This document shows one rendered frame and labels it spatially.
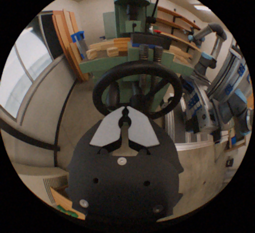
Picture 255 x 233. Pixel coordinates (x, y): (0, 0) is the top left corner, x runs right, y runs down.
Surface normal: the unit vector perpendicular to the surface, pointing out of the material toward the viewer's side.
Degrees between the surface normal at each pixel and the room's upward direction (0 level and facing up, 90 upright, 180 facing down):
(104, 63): 90
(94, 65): 90
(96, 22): 90
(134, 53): 90
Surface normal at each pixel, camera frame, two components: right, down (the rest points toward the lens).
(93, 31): 0.06, 0.85
